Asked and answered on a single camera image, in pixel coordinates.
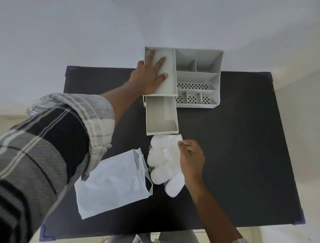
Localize person's left hand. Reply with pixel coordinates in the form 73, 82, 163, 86
128, 49, 168, 95

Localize person's right hand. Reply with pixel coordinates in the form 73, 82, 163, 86
177, 140, 206, 186

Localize clear plastic gloves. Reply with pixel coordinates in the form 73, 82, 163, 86
147, 134, 186, 198

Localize white organizer drawer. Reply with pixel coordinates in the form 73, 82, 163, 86
145, 96, 180, 137

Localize white desk organizer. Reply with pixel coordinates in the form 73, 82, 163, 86
142, 46, 224, 110

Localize white paper glove packet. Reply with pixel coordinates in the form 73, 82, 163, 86
74, 148, 153, 220

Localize person's left forearm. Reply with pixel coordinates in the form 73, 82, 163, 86
100, 81, 143, 135

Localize person's right forearm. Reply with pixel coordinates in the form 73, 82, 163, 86
186, 180, 244, 243

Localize blue table corner protector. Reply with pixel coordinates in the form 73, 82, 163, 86
39, 224, 54, 242
64, 66, 80, 77
294, 209, 306, 226

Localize grey trousers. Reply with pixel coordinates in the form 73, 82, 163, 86
107, 230, 195, 243

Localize grey plaid shirt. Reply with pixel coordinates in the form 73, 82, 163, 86
0, 93, 248, 243

